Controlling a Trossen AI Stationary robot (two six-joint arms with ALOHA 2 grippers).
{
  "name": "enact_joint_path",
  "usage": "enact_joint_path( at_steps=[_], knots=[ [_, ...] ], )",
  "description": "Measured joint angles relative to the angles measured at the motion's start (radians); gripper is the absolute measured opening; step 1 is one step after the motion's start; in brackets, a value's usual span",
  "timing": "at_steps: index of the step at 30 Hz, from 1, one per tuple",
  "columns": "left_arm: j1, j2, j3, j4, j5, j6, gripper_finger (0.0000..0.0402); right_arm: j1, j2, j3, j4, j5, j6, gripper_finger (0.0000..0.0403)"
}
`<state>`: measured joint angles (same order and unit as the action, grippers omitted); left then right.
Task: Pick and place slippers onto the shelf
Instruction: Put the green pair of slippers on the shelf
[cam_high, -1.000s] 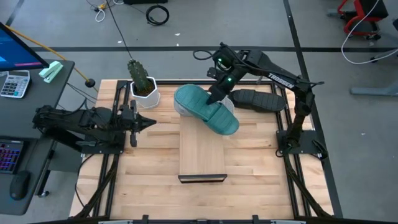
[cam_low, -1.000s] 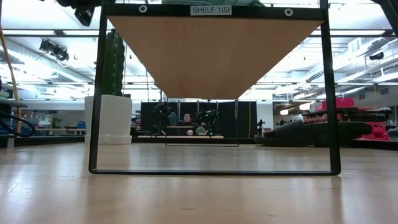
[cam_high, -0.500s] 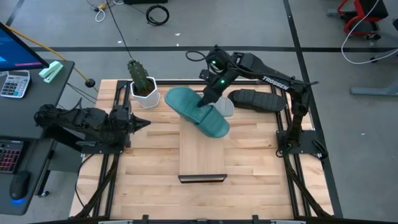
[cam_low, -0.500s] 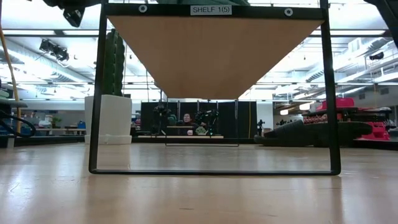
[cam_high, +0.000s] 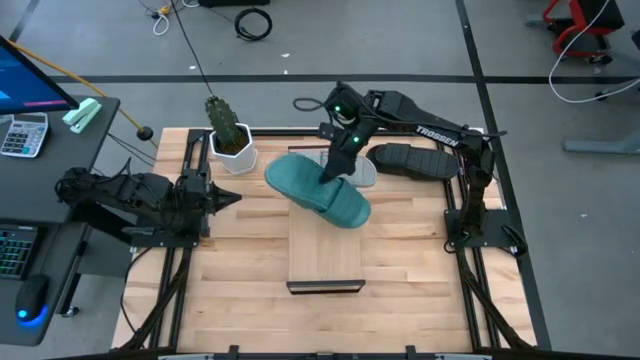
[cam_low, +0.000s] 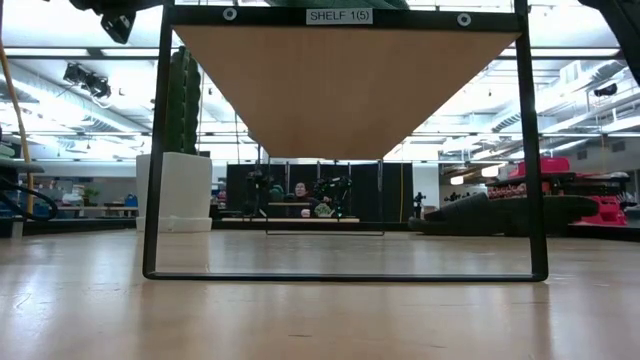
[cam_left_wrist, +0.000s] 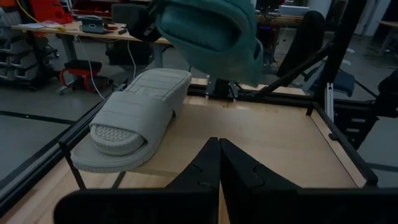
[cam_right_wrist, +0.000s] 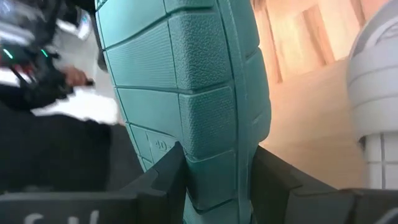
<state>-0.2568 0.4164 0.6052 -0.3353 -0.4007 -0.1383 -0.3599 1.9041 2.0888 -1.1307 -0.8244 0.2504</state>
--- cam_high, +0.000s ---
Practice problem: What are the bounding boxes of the black computer mouse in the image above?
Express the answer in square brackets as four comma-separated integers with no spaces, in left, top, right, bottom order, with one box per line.
[14,273,50,329]

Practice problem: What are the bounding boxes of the white cable loop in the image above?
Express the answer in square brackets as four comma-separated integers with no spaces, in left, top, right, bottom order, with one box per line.
[152,8,172,37]

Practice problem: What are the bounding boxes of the red frame black chair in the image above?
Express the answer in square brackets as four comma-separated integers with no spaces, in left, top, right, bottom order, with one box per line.
[543,0,626,65]

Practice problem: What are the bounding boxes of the mint green stapler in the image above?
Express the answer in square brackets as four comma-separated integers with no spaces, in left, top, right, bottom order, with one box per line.
[61,97,103,134]

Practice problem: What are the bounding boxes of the green cactus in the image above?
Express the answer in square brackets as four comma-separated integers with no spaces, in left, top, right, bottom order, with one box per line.
[203,94,241,151]

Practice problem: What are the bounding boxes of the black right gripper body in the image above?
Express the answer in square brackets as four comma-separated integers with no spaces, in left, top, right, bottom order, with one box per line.
[319,119,375,161]

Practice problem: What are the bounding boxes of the grey slipper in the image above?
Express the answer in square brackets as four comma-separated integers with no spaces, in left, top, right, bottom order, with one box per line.
[299,148,379,189]

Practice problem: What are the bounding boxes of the wooden shelf board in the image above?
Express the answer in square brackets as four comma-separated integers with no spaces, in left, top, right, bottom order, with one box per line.
[285,145,367,297]

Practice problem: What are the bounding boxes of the black desk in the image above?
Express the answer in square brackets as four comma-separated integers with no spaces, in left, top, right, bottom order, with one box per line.
[0,94,121,349]

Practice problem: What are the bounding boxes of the black aluminium table frame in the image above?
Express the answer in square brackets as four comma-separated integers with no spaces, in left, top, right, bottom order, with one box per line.
[112,127,539,360]

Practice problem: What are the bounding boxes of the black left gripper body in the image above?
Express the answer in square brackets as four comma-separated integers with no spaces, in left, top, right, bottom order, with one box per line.
[174,168,217,237]

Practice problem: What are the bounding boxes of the backlit keyboard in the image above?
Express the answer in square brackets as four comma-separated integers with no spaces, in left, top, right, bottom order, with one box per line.
[0,225,39,280]

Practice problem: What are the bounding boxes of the yellow cable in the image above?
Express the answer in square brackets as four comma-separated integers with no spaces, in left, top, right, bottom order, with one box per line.
[4,38,146,132]

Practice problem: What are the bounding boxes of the white hexagonal plant pot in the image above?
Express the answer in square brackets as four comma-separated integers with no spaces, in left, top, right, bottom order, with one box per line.
[208,122,259,176]

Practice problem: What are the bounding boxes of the computer monitor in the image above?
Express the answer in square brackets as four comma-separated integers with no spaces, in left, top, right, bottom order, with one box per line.
[0,35,80,116]

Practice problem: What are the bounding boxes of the long white cable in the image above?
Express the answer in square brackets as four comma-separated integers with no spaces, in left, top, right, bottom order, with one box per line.
[548,0,640,105]

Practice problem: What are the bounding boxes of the black box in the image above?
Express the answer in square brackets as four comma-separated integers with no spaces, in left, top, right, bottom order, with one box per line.
[198,0,271,8]

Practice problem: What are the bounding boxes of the grey table foot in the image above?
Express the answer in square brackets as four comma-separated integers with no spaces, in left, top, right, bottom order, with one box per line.
[562,134,640,156]

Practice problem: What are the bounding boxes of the black slipper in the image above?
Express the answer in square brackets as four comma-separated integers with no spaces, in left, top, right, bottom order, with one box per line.
[366,143,460,182]

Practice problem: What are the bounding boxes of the grey calculator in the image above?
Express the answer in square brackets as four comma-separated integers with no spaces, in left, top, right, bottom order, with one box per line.
[0,112,50,159]

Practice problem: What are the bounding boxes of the long black floor cable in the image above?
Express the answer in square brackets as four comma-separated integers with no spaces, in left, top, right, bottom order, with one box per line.
[169,0,217,99]

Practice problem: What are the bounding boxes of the teal slipper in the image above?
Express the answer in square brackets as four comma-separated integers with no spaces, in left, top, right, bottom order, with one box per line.
[263,153,373,230]

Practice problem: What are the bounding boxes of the coiled black cable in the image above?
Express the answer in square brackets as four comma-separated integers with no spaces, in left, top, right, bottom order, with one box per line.
[234,7,274,42]

